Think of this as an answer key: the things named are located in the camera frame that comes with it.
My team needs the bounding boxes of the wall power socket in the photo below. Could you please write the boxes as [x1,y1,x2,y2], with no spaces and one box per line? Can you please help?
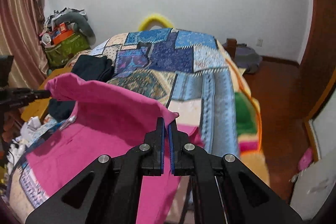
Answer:
[256,39,264,47]

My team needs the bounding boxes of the dark navy folded garment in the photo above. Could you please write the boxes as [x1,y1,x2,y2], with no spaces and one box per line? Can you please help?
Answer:
[49,55,114,122]

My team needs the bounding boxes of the green orange blanket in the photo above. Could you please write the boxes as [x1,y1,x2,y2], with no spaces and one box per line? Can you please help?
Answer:
[217,42,270,186]

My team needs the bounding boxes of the yellow foam tube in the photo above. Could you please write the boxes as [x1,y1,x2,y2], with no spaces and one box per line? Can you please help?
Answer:
[138,14,174,31]

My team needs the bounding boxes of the grey neck pillow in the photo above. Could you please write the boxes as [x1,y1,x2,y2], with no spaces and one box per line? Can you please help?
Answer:
[51,12,96,46]

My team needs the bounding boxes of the wooden bed post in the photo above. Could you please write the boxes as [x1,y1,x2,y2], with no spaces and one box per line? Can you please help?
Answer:
[226,38,237,59]

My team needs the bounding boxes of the orange box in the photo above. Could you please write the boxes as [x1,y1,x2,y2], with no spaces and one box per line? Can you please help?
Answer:
[52,23,75,45]

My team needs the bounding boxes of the pink pants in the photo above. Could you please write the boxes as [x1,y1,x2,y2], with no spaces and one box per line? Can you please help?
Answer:
[25,72,206,224]

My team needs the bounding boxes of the grey bag on floor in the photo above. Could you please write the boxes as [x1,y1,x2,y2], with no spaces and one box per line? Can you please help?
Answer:
[233,44,263,74]

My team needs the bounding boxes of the pink striped curtain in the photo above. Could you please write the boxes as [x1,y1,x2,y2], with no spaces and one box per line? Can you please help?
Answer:
[1,0,49,89]

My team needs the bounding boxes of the brown wooden door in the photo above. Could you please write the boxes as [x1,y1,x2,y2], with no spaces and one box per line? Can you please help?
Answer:
[298,0,335,119]

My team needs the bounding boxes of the white cabinet with stickers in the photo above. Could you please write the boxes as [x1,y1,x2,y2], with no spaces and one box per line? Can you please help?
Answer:
[290,97,335,223]

